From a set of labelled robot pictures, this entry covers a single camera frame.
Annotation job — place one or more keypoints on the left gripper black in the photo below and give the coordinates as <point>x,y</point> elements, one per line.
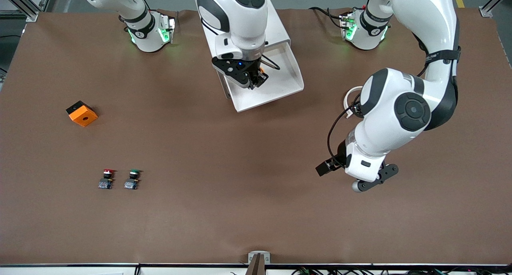
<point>341,155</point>

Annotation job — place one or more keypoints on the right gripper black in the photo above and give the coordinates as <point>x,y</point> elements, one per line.
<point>254,73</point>

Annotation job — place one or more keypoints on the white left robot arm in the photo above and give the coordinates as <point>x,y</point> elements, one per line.
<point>400,107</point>

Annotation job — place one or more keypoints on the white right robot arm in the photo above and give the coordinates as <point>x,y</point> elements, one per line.
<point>240,23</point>

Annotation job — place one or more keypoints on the white curved plastic piece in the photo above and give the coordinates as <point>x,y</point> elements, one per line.
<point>350,93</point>

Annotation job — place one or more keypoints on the orange box with hole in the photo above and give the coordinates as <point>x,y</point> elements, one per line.
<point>83,117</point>

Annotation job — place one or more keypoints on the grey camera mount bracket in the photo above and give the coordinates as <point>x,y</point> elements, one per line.
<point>259,261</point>

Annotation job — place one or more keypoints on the green push button switch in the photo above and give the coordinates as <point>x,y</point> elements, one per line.
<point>130,183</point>

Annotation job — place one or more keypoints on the red push button switch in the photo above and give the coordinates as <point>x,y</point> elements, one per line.
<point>105,183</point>

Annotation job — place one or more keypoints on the aluminium frame profile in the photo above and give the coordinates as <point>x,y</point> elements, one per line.
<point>28,11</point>
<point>486,11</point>

